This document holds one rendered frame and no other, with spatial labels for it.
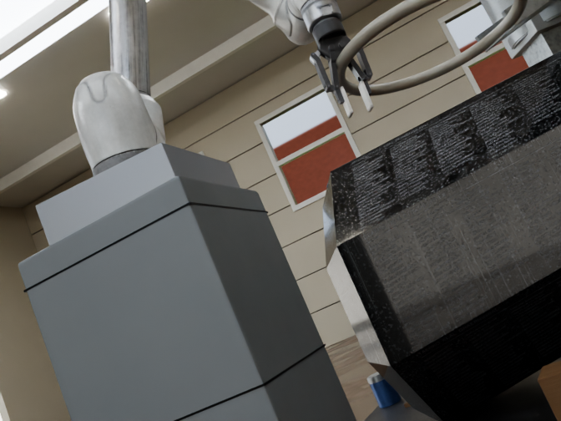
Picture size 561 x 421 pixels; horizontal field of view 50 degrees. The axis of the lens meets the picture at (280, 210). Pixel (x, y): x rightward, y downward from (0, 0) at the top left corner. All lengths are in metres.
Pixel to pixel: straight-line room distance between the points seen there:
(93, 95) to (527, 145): 1.06
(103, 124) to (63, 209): 0.21
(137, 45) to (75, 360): 0.84
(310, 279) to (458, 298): 6.82
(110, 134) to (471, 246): 0.94
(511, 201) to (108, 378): 1.06
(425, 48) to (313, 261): 3.24
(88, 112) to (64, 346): 0.50
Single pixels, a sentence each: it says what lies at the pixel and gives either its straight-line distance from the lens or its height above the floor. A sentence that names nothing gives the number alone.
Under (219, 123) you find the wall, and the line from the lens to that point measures 9.04.
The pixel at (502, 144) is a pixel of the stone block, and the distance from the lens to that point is 1.69.
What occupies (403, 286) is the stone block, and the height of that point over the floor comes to 0.44.
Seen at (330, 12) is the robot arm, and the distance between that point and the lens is 1.50.
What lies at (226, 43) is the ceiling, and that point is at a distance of 7.87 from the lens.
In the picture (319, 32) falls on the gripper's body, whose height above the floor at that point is 1.07.
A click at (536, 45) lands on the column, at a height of 1.13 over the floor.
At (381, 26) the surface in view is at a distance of 1.36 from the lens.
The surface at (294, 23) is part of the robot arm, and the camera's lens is 1.65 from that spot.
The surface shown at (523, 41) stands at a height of 1.17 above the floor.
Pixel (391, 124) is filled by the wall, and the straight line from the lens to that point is 8.29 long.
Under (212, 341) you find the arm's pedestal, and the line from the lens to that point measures 1.08.
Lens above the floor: 0.47
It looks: 10 degrees up
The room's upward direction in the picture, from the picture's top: 24 degrees counter-clockwise
